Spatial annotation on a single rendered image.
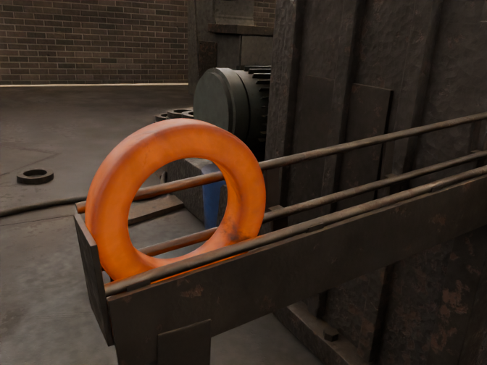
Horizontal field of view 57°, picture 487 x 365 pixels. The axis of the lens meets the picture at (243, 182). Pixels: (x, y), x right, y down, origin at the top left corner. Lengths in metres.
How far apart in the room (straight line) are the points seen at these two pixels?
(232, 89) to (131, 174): 1.41
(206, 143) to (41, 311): 1.16
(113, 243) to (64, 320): 1.05
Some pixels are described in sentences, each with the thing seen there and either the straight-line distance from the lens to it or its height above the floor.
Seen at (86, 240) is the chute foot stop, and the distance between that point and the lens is 0.42.
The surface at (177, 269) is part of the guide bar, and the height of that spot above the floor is 0.61.
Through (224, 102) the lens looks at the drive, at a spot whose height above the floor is 0.56.
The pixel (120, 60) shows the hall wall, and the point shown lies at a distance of 6.72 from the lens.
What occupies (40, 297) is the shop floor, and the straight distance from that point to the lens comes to 1.59.
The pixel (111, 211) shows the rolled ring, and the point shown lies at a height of 0.67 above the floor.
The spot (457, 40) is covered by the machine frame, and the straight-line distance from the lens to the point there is 0.95.
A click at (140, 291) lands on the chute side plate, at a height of 0.60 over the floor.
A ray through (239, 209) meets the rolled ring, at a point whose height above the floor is 0.65.
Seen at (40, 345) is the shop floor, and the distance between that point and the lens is 1.39.
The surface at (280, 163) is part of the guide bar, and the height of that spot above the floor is 0.68.
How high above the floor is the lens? 0.83
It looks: 19 degrees down
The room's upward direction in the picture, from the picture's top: 3 degrees clockwise
